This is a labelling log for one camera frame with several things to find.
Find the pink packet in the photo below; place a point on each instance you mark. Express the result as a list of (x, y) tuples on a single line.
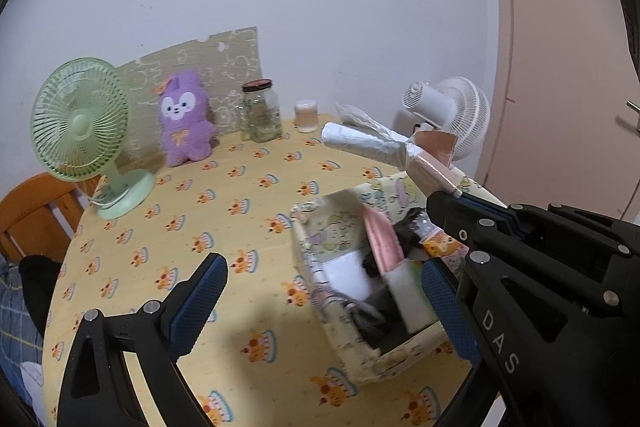
[(382, 242)]

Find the plaid bedding pile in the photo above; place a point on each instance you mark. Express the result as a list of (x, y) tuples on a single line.
[(15, 322)]

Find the white cloth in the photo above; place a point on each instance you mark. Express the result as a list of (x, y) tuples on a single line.
[(32, 377), (412, 297)]

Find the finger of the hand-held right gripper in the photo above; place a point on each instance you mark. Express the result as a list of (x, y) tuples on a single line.
[(500, 209), (460, 222)]

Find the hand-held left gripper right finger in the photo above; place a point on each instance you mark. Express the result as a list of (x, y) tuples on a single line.
[(445, 307)]

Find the beige printed board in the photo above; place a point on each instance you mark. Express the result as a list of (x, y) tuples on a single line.
[(235, 57)]

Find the colourful snack packet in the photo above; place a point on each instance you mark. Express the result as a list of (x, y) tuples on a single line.
[(440, 247)]

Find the pink door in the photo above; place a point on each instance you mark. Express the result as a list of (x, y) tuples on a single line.
[(550, 57)]

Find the beige cloth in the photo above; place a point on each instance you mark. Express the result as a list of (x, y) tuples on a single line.
[(430, 172)]

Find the black clothing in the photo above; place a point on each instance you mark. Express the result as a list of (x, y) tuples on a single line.
[(37, 287)]

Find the yellow printed tablecloth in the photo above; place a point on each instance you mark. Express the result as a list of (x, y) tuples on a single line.
[(200, 207)]

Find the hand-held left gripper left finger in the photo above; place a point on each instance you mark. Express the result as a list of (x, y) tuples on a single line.
[(197, 307)]

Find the glass jar with dark lid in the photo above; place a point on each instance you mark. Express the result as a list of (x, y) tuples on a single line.
[(260, 117)]

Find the cotton swab container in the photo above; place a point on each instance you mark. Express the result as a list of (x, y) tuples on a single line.
[(306, 117)]

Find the white flat box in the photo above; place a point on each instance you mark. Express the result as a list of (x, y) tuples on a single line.
[(350, 277)]

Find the purple plush toy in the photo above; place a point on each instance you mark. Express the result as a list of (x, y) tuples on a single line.
[(185, 127)]

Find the grey cloth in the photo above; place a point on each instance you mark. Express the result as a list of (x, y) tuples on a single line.
[(380, 327)]

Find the green desk fan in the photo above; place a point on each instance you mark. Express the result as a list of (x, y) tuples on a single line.
[(80, 122)]

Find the white crinkled wrapper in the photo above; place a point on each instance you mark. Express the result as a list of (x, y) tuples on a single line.
[(360, 142)]

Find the white standing fan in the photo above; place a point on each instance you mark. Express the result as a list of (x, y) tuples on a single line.
[(465, 107)]

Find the yellow printed gift bag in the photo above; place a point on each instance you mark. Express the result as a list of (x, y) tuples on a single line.
[(400, 357)]

